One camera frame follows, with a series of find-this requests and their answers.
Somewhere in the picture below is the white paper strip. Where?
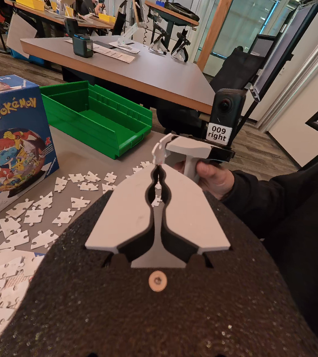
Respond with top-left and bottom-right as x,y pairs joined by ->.
64,38 -> 136,63

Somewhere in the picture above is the whiteboard on stand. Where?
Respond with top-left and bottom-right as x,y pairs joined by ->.
252,0 -> 318,102

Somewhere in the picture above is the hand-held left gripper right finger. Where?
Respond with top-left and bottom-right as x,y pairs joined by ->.
159,163 -> 232,262

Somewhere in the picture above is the grey leaning board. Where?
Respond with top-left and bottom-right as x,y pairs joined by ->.
6,12 -> 37,59

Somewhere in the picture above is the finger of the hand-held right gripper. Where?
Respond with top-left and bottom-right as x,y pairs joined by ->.
151,133 -> 177,165
165,137 -> 213,168

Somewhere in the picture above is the green plastic bin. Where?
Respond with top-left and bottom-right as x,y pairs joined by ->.
40,81 -> 152,160

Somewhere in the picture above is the blue puzzle ball box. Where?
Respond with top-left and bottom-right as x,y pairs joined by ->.
0,75 -> 60,226

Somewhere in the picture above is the black bag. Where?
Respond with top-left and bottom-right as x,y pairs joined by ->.
163,1 -> 200,22

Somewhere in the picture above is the person's right forearm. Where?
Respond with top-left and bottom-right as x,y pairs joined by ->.
221,155 -> 318,243

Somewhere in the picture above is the white phone stand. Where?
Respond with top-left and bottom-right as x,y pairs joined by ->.
109,24 -> 140,54

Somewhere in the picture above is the grey desk with wooden edge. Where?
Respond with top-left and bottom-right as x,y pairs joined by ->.
20,35 -> 216,114

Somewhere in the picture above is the wooden office desk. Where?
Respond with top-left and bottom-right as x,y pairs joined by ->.
145,0 -> 200,37

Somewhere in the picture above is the pile of white puzzle pieces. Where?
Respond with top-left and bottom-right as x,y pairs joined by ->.
0,161 -> 165,355

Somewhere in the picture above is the black stanchion pole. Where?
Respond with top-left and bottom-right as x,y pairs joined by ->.
0,0 -> 10,53

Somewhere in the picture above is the black tool on white stand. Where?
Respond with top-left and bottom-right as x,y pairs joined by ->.
149,22 -> 169,55
171,31 -> 190,62

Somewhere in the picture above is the person's right hand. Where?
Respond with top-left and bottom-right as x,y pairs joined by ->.
172,160 -> 235,200

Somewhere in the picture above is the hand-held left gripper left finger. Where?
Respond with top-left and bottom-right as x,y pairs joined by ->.
85,165 -> 163,262

